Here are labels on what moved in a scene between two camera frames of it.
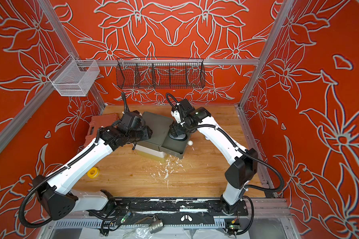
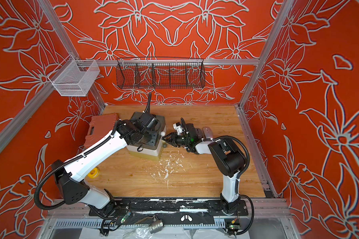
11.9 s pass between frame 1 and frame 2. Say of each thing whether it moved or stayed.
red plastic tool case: stayed
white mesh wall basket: stayed
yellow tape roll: stayed
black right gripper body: moved
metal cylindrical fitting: stayed
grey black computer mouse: moved
